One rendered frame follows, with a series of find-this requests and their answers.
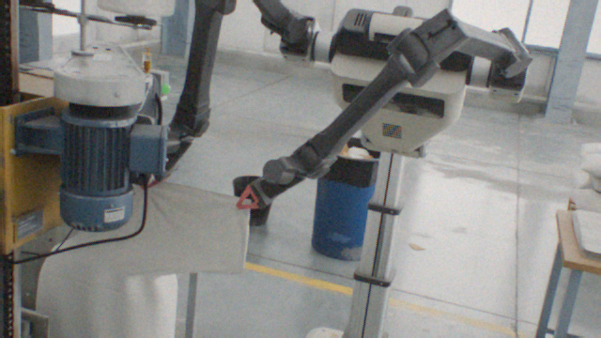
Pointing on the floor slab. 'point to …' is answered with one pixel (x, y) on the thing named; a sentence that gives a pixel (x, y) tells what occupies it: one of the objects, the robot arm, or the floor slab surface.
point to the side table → (566, 254)
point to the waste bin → (345, 204)
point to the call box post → (192, 304)
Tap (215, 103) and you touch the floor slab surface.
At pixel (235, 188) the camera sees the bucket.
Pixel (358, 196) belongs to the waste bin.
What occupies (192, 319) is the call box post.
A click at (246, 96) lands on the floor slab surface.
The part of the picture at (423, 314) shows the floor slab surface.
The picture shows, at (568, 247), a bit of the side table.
